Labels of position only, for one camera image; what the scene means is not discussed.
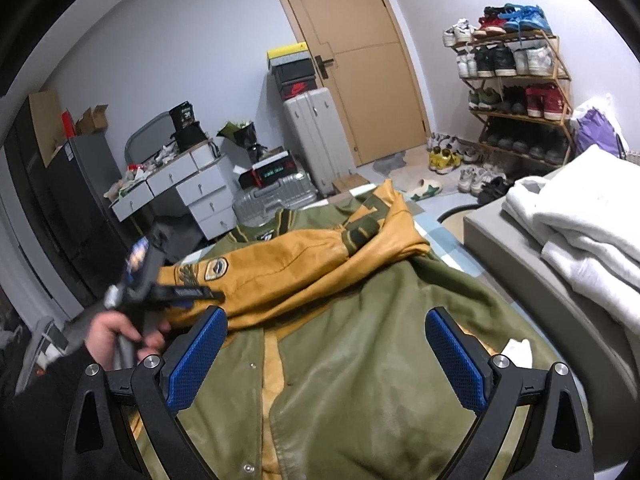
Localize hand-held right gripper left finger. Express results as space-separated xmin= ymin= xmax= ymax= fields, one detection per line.
xmin=62 ymin=305 xmax=228 ymax=480

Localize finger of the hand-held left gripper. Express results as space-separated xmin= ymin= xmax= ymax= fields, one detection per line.
xmin=150 ymin=282 xmax=226 ymax=311

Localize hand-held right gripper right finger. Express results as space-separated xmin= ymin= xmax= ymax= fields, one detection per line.
xmin=424 ymin=307 xmax=593 ymax=480

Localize green and yellow jacket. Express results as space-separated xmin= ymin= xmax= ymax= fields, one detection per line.
xmin=131 ymin=178 xmax=596 ymax=480

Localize person's left forearm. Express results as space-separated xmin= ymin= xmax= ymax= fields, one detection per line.
xmin=0 ymin=345 xmax=146 ymax=480

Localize person's left hand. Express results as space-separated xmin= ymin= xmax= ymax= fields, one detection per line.
xmin=84 ymin=310 xmax=170 ymax=370

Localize grey cloth heap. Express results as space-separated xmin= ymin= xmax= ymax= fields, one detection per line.
xmin=147 ymin=220 xmax=211 ymax=266

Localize white paper piece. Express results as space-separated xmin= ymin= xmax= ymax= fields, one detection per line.
xmin=500 ymin=338 xmax=533 ymax=368

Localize dark grey fridge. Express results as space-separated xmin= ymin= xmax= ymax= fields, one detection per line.
xmin=47 ymin=135 xmax=133 ymax=306

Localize desk clutter pile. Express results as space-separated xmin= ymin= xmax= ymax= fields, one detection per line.
xmin=104 ymin=142 xmax=193 ymax=201

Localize white desk with drawers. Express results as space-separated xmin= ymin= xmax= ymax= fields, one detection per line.
xmin=110 ymin=147 xmax=238 ymax=241

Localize grey mattress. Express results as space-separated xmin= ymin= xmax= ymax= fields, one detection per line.
xmin=462 ymin=162 xmax=640 ymax=411

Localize silver suitcase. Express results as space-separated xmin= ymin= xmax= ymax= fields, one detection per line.
xmin=232 ymin=170 xmax=319 ymax=226

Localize grey arched mirror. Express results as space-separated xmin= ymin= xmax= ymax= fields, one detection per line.
xmin=125 ymin=111 xmax=176 ymax=173

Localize dark glass wardrobe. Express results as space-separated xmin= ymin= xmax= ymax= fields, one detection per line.
xmin=0 ymin=95 xmax=68 ymax=316

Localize black bordered rug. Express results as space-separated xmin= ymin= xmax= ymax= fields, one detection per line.
xmin=437 ymin=200 xmax=481 ymax=231

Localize black printed box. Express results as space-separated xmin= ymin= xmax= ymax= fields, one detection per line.
xmin=239 ymin=149 xmax=298 ymax=191

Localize small open cardboard box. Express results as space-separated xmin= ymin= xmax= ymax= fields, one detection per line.
xmin=75 ymin=105 xmax=110 ymax=136

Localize bouquet in black wrap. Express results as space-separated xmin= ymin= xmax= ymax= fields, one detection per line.
xmin=217 ymin=121 xmax=263 ymax=163

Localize large flat cardboard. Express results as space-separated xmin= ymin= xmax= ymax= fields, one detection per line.
xmin=27 ymin=91 xmax=68 ymax=168

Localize beige slide sandal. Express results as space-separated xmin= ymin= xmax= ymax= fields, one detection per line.
xmin=404 ymin=178 xmax=443 ymax=202

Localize cluster of loose shoes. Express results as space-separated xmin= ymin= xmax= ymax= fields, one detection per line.
xmin=427 ymin=132 xmax=513 ymax=206

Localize brown cardboard box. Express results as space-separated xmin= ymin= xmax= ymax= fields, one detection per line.
xmin=332 ymin=174 xmax=371 ymax=195

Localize grey door mat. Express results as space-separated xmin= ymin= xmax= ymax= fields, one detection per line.
xmin=372 ymin=152 xmax=407 ymax=173

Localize red and black shoe box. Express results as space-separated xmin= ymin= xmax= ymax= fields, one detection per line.
xmin=280 ymin=79 xmax=319 ymax=102

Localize yellow lid shoe box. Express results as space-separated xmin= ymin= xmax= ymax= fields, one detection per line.
xmin=266 ymin=42 xmax=311 ymax=68

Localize purple bag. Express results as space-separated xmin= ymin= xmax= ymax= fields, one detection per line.
xmin=572 ymin=107 xmax=623 ymax=158

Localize wooden door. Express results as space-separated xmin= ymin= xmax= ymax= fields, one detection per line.
xmin=264 ymin=0 xmax=432 ymax=167

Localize rows of racked sneakers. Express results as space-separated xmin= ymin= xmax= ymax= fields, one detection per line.
xmin=442 ymin=2 xmax=571 ymax=161

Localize wooden shoe rack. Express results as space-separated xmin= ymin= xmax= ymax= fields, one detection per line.
xmin=442 ymin=30 xmax=576 ymax=168

